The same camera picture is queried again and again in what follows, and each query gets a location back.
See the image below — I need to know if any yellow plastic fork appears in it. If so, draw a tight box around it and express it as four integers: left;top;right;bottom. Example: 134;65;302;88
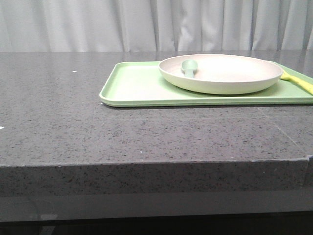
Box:
280;70;313;94

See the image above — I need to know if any light green plastic tray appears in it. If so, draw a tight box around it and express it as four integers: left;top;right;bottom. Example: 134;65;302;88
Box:
99;61;313;107

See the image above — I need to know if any white pleated curtain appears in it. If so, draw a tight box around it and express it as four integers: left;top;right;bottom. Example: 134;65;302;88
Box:
0;0;313;52

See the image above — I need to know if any sage green plastic spoon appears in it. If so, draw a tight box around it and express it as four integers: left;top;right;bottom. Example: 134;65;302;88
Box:
181;59;198;78

